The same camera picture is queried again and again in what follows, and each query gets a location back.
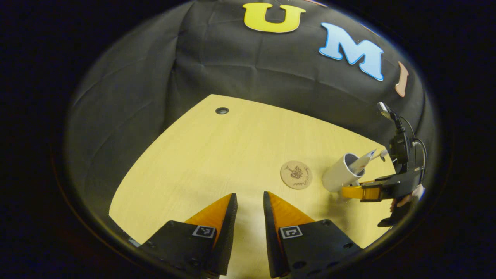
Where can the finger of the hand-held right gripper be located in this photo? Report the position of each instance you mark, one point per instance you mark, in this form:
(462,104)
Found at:
(368,192)

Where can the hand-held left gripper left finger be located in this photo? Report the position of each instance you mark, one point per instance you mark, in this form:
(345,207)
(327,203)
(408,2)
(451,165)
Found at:
(228,236)

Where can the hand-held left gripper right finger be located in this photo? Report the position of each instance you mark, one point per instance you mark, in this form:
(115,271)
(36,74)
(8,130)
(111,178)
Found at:
(271,240)

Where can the beige toothbrush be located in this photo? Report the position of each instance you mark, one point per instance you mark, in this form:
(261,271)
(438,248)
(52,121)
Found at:
(381,155)

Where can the white toothpaste tube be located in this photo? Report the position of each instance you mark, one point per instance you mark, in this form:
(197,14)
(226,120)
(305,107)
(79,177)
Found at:
(360,162)

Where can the round cork coaster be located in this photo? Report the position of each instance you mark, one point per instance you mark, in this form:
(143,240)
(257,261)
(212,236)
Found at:
(296,175)

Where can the light wooden desktop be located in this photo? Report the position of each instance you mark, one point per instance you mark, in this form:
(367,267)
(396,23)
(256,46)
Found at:
(213,155)

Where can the black backdrop cloth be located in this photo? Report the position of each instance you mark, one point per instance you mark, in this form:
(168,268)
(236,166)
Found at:
(232,58)

